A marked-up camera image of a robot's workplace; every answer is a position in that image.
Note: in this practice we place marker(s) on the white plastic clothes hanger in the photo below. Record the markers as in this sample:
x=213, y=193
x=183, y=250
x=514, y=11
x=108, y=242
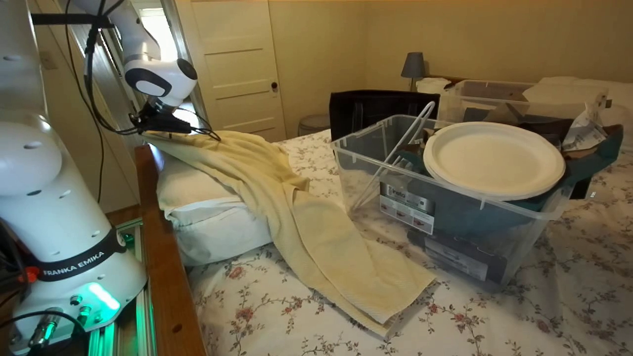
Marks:
x=409, y=135

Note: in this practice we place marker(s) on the brown wooden bed footboard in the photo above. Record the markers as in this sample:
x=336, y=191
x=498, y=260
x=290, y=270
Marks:
x=166, y=264

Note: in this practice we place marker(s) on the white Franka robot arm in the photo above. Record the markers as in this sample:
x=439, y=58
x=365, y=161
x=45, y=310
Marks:
x=53, y=199

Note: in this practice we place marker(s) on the yellow waffle weave towel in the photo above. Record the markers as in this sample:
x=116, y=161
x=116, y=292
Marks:
x=318, y=244

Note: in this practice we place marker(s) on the dark box with white labels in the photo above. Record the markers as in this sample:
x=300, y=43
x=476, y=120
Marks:
x=462, y=224

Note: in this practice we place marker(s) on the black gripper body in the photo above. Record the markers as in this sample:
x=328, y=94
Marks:
x=170, y=118

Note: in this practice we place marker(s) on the small grey table lamp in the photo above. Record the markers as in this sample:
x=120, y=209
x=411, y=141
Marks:
x=415, y=66

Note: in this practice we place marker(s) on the clear plastic storage bin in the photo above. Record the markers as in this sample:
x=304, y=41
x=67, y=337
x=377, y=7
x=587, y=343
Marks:
x=369, y=159

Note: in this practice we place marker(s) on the pale blue pillow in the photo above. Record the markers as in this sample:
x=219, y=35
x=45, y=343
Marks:
x=219, y=238

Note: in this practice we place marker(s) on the clear plastic container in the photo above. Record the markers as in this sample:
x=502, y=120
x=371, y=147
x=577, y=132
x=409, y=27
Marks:
x=488, y=100

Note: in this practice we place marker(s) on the cream white pillow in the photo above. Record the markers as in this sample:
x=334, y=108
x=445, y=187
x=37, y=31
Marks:
x=191, y=191

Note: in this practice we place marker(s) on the crumpled white plastic bag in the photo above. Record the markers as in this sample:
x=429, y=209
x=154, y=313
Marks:
x=585, y=132

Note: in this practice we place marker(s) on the white folded bedding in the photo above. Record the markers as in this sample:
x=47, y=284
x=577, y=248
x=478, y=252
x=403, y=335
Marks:
x=581, y=92

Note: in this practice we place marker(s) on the white paper plate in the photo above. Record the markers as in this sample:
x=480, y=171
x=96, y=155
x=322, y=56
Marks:
x=496, y=161

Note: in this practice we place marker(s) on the floral print bed sheet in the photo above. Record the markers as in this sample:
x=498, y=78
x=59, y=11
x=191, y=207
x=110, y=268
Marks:
x=581, y=298

